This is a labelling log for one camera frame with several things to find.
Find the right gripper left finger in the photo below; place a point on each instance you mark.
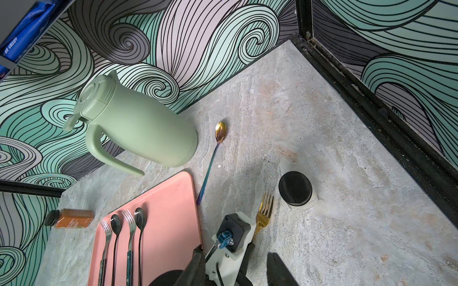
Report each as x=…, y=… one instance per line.
x=194, y=274

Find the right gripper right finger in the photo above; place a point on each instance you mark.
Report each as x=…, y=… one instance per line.
x=277, y=272

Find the black spoon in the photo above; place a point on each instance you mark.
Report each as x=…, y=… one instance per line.
x=140, y=220
x=116, y=228

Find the silver fork teal handle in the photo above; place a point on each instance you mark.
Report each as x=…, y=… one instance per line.
x=132, y=226

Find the silver fork dark handle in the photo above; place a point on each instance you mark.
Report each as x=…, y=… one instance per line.
x=108, y=233

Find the gold ornate fork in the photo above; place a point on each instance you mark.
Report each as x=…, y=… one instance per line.
x=264, y=214

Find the rainbow iridescent spoon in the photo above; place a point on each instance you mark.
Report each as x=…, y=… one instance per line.
x=220, y=135

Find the pink plastic tray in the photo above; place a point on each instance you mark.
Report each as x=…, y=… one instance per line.
x=171, y=234

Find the white jar black lid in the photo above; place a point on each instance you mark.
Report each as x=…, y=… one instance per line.
x=297, y=191

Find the orange spice jar black lid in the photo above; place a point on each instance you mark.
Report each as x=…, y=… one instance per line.
x=69, y=218

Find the green thermos jug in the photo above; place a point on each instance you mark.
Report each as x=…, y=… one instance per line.
x=136, y=122

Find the blue snack bag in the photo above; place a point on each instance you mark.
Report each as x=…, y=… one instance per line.
x=28, y=29

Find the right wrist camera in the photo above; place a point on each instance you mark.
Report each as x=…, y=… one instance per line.
x=226, y=264

